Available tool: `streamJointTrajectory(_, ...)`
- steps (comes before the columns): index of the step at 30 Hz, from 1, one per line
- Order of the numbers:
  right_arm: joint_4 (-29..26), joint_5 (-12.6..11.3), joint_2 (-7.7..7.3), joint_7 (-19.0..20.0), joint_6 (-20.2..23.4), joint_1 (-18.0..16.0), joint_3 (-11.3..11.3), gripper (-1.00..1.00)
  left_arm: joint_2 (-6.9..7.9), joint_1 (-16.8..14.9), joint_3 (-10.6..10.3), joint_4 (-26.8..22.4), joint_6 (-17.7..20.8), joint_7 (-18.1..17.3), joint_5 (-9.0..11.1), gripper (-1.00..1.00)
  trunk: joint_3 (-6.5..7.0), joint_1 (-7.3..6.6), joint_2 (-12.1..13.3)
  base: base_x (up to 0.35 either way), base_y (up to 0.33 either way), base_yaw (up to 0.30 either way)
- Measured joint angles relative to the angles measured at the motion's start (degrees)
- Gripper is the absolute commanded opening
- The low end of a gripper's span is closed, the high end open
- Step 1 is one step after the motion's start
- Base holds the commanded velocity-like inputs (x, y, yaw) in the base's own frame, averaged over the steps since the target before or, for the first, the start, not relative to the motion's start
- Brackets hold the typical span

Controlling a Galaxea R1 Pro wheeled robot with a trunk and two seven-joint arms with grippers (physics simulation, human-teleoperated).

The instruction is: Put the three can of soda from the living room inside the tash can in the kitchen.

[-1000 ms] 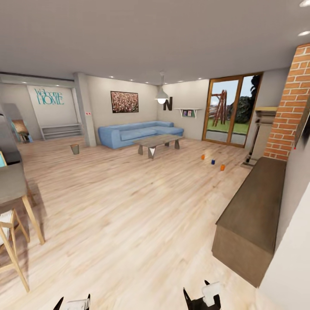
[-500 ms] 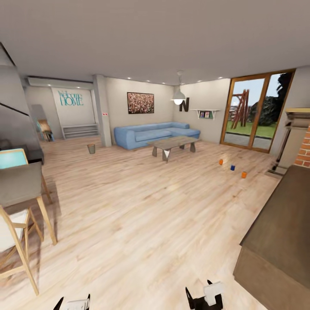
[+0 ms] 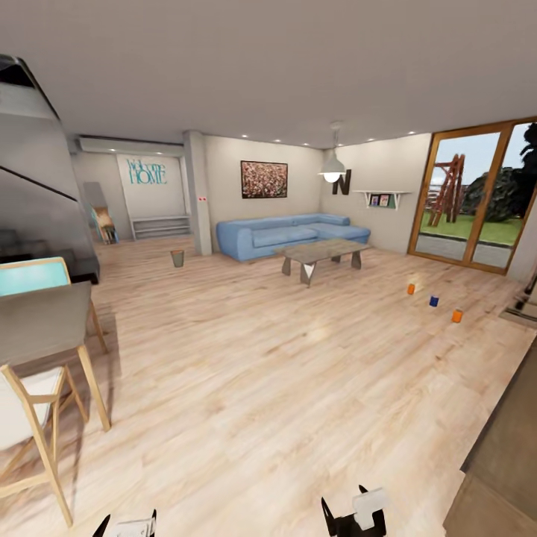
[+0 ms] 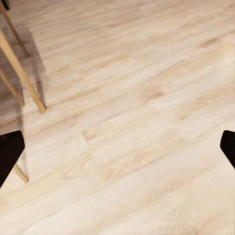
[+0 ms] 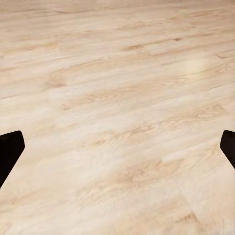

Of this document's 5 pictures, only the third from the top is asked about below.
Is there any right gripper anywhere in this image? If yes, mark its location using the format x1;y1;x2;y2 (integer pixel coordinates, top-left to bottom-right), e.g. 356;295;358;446
321;486;386;537

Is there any trash can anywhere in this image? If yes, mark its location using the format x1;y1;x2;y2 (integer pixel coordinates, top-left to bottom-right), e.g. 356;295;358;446
171;250;184;268

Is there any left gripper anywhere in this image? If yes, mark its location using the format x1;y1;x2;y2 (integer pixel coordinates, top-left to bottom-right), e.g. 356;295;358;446
93;510;157;537

